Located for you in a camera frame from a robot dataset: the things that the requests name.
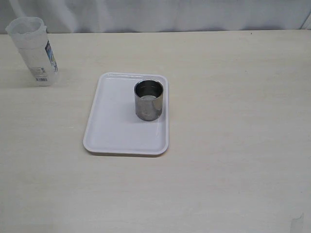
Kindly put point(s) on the clear plastic cup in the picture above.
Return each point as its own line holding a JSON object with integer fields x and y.
{"x": 29, "y": 35}

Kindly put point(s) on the white backdrop curtain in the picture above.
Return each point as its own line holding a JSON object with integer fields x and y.
{"x": 119, "y": 16}

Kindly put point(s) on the white plastic tray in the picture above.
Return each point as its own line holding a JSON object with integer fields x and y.
{"x": 113, "y": 126}

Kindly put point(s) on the stainless steel cup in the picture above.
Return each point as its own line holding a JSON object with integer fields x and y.
{"x": 149, "y": 96}

